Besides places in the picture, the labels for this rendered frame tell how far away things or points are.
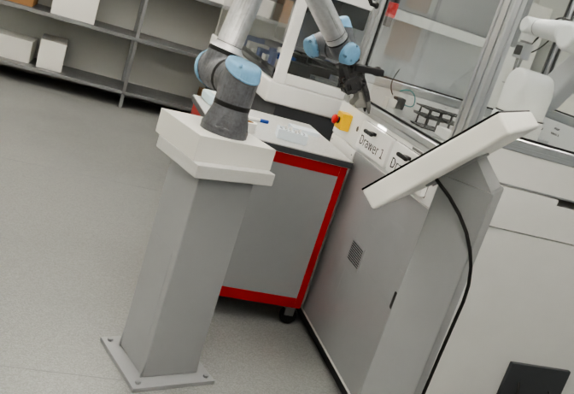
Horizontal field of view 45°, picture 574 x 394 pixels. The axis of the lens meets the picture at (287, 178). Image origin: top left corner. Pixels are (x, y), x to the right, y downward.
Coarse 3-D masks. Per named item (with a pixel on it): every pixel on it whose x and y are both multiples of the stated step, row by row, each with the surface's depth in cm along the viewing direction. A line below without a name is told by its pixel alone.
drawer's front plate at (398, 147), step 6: (396, 144) 242; (402, 144) 240; (396, 150) 241; (402, 150) 237; (408, 150) 233; (390, 156) 244; (396, 156) 240; (414, 156) 228; (390, 162) 243; (402, 162) 235; (390, 168) 242; (414, 192) 223; (420, 192) 220
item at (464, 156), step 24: (504, 120) 127; (528, 120) 158; (456, 144) 131; (480, 144) 129; (504, 144) 164; (408, 168) 135; (432, 168) 133; (456, 168) 149; (480, 168) 148; (384, 192) 138; (408, 192) 146
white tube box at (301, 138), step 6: (282, 126) 279; (276, 132) 276; (282, 132) 272; (288, 132) 272; (294, 132) 274; (306, 132) 281; (282, 138) 273; (288, 138) 273; (294, 138) 273; (300, 138) 273; (306, 138) 273; (306, 144) 274
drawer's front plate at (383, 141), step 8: (368, 128) 267; (376, 128) 260; (360, 136) 272; (368, 136) 265; (376, 136) 259; (384, 136) 252; (360, 144) 270; (368, 144) 264; (376, 144) 257; (384, 144) 251; (392, 144) 247; (368, 152) 262; (376, 152) 256; (384, 152) 249; (376, 160) 255; (384, 160) 248
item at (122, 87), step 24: (0, 0) 545; (144, 0) 571; (96, 24) 582; (168, 48) 588; (192, 48) 636; (48, 72) 570; (72, 72) 600; (120, 96) 591; (144, 96) 597; (168, 96) 632
